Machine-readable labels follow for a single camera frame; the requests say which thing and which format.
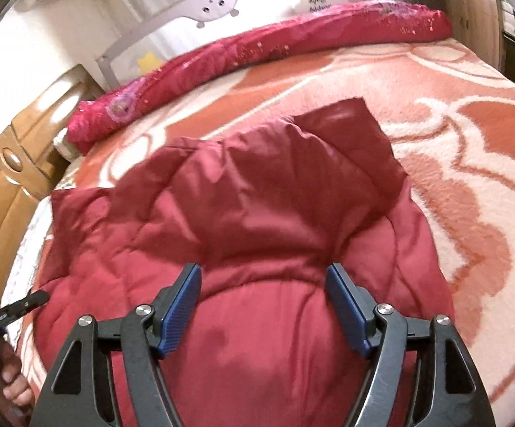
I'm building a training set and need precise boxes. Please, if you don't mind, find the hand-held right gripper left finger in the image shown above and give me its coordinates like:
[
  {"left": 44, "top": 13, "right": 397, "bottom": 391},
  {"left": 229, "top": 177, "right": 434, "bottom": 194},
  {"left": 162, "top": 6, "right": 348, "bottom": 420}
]
[{"left": 30, "top": 263, "right": 203, "bottom": 427}]

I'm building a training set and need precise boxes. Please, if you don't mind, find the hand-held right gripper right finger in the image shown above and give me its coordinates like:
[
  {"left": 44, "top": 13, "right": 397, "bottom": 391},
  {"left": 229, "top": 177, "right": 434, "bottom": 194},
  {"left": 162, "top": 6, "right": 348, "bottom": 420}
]
[{"left": 326, "top": 262, "right": 499, "bottom": 427}]

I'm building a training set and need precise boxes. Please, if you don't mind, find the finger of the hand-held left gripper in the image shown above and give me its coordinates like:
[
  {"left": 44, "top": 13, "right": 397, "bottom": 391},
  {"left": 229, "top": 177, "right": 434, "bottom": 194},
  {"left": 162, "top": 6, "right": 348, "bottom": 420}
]
[{"left": 0, "top": 290, "right": 49, "bottom": 321}]

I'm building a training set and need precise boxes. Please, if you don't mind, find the red quilted jacket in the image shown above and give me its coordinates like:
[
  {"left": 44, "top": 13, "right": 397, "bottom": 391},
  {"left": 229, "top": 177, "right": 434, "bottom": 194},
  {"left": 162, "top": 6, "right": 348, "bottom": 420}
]
[{"left": 35, "top": 97, "right": 456, "bottom": 427}]

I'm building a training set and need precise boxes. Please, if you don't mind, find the person's left hand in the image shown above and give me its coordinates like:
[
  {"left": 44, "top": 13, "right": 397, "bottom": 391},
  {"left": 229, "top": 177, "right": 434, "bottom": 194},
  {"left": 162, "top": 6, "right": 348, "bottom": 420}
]
[{"left": 0, "top": 342, "right": 36, "bottom": 412}]

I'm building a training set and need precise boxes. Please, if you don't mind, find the wooden bed headboard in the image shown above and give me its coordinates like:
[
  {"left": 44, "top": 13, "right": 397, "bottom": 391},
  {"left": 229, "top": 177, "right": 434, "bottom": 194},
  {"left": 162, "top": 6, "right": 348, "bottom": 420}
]
[{"left": 0, "top": 64, "right": 102, "bottom": 259}]

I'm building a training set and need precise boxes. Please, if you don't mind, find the small white cloth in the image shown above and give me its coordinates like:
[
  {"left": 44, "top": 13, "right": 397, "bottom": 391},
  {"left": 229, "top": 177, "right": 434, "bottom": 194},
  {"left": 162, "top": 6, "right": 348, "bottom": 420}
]
[{"left": 53, "top": 136, "right": 84, "bottom": 163}]

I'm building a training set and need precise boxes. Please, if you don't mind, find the orange white patterned blanket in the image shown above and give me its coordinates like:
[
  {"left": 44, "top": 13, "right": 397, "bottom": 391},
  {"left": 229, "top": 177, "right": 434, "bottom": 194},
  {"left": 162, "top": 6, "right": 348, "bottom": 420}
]
[{"left": 0, "top": 38, "right": 515, "bottom": 427}]

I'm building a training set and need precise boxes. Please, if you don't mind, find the pink rolled quilt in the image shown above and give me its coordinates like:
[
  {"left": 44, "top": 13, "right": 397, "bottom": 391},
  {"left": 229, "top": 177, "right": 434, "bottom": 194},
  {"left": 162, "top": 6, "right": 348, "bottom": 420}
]
[{"left": 67, "top": 1, "right": 454, "bottom": 156}]

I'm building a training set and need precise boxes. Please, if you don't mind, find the grey bed guard rail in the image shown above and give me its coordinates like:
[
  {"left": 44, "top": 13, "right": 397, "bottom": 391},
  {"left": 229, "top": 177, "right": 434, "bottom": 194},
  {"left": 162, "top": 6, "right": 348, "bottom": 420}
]
[{"left": 95, "top": 0, "right": 374, "bottom": 94}]

